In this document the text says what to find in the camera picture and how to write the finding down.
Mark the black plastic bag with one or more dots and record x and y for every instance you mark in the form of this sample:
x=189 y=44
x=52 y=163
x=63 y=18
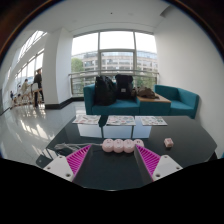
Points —
x=105 y=90

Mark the teal sofa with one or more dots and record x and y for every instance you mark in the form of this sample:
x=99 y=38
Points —
x=113 y=108

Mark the metal window railing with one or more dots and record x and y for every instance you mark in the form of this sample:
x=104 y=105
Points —
x=83 y=74

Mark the teal chair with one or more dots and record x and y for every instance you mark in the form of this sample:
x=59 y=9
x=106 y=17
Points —
x=222 y=155

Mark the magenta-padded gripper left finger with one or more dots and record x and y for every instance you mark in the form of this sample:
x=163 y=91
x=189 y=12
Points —
x=61 y=166

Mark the black backpack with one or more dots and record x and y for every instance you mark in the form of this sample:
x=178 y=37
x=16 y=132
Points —
x=124 y=86

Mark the wooden-topped teal side table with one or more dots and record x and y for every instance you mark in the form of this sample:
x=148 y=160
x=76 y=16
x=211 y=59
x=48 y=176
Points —
x=153 y=106

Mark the small colourful sticker sheet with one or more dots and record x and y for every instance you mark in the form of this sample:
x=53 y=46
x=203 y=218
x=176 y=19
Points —
x=86 y=119

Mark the pink cube charger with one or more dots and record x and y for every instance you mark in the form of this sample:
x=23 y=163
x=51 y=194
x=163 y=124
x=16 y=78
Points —
x=168 y=142

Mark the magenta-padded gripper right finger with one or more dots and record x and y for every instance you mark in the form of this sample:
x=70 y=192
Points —
x=163 y=166

